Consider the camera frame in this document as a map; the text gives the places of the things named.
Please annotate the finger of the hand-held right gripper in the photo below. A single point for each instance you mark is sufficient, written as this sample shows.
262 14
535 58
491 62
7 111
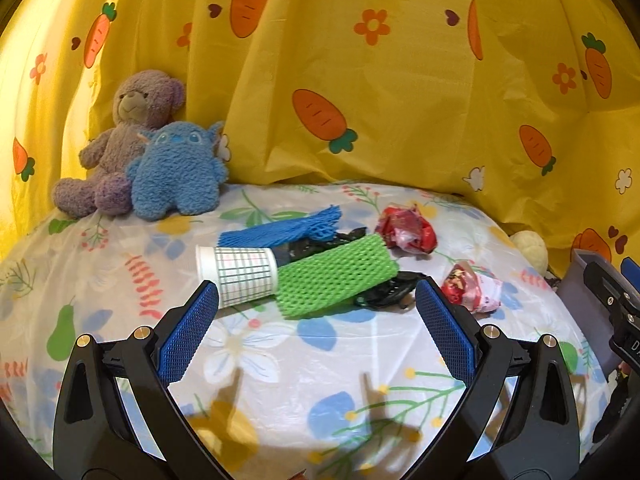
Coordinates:
610 287
631 270

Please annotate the purple teddy bear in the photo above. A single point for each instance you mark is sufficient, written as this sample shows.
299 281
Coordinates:
135 105

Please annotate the white grid paper cup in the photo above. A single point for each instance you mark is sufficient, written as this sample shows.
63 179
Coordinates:
240 275

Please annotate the white and red wrapper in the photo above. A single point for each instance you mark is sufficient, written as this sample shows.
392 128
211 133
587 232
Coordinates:
472 287

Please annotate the cream plush ball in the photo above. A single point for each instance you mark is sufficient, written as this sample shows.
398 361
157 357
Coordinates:
530 252

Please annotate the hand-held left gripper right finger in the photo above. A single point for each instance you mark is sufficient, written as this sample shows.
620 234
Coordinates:
447 335

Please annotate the yellow carrot print curtain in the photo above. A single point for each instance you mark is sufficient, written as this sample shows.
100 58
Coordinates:
350 85

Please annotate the floral plastic table cover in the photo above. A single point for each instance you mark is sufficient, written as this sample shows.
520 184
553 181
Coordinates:
310 360

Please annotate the blue foam net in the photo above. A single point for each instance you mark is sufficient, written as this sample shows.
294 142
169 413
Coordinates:
280 230

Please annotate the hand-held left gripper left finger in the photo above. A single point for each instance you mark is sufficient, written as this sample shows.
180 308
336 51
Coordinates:
187 335

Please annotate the grey plastic bin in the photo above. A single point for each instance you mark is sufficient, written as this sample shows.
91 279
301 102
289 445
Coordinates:
580 285

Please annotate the black plastic bag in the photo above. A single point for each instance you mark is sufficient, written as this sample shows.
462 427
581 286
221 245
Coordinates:
385 292

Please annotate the green foam net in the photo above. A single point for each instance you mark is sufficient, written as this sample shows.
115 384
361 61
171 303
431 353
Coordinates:
335 275

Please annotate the blue plush monster toy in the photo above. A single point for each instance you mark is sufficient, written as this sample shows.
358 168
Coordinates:
175 175

